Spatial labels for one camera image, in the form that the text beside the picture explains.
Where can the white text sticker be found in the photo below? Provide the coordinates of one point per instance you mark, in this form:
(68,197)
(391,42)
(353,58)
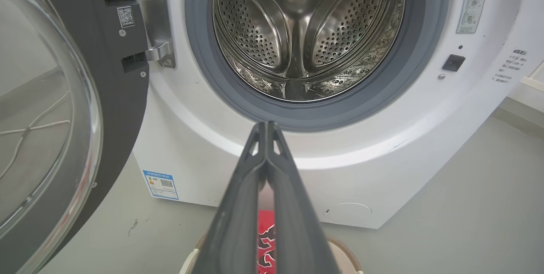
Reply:
(510,66)

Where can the black door latch socket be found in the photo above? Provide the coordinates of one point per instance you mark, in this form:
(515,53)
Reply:
(453,62)

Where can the blue energy label sticker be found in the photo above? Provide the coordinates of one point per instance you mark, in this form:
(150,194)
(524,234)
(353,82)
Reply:
(160,185)

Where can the stainless steel washing machine drum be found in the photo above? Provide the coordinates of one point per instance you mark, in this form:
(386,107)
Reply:
(255,23)

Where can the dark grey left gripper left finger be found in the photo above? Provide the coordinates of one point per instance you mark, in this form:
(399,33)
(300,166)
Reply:
(236,223)

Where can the grey rubber door gasket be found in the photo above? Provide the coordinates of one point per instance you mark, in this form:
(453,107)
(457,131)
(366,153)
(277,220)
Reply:
(204,53)

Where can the white front-load washing machine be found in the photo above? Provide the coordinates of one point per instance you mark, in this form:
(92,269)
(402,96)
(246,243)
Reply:
(212,159)

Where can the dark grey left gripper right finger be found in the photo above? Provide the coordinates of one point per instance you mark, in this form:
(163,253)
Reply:
(297,231)

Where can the QR code sticker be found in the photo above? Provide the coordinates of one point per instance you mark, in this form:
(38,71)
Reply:
(126,17)

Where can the round white filter cover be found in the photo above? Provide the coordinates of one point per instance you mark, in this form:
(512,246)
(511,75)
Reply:
(347,213)

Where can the white wall baseboard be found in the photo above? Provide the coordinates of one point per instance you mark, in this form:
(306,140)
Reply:
(531,93)

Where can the cream perforated laundry basket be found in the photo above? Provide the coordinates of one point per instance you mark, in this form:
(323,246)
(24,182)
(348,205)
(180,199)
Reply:
(345,259)

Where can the red garment with white trim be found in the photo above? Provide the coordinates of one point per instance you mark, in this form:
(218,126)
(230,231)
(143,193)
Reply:
(266,244)

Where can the washing machine door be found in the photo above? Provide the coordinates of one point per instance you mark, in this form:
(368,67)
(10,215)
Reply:
(106,95)

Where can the silver metal door hinge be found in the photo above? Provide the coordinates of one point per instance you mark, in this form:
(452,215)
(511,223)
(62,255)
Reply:
(157,15)

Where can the grey warning label sticker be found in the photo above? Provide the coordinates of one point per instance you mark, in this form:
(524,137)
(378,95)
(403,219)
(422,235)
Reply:
(474,2)

